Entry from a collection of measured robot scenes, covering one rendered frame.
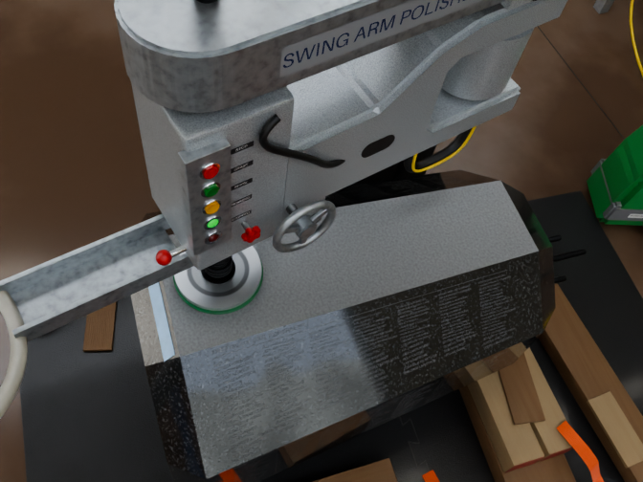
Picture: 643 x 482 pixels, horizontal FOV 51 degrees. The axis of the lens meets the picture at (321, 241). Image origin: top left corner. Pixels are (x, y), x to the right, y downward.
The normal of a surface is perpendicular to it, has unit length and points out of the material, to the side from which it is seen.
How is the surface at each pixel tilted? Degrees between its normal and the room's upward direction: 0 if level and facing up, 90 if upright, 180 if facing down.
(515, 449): 0
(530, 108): 0
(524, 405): 0
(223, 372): 45
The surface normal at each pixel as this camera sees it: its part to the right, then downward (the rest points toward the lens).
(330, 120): 0.05, -0.48
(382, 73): -0.45, -0.13
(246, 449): 0.32, 0.22
